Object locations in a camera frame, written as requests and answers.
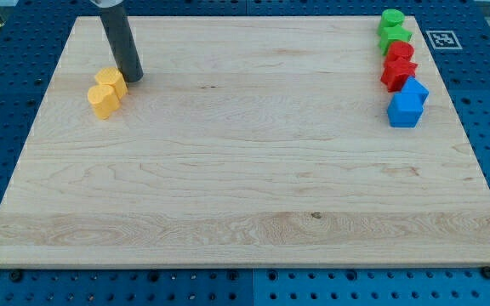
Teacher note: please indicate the yellow hexagon block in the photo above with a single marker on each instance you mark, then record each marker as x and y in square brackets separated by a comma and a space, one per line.
[113, 77]

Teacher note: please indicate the yellow heart block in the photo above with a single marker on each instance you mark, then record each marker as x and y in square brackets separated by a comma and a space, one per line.
[103, 100]

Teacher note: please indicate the wooden board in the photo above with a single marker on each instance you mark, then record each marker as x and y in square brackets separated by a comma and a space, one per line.
[250, 142]

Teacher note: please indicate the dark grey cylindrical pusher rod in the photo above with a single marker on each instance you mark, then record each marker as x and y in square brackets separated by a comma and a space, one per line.
[121, 40]

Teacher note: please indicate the blue pentagon block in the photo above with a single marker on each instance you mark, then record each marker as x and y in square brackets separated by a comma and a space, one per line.
[405, 110]

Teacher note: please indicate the red star block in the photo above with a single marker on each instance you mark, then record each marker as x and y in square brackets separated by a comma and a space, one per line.
[396, 74]

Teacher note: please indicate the blue triangle block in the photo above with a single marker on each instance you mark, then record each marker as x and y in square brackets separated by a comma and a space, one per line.
[413, 86]

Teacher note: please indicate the red cylinder block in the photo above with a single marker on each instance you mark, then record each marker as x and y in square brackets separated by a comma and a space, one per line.
[399, 50]

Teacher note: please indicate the green star block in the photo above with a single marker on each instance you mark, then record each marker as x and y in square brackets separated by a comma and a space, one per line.
[389, 35]

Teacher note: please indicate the green cylinder block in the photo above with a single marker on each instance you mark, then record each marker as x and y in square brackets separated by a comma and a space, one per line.
[390, 17]

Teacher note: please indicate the white fiducial marker tag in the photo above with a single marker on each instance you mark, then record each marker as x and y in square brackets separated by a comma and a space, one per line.
[443, 40]

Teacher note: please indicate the silver rod mount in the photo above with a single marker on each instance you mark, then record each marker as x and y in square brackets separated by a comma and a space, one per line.
[106, 3]

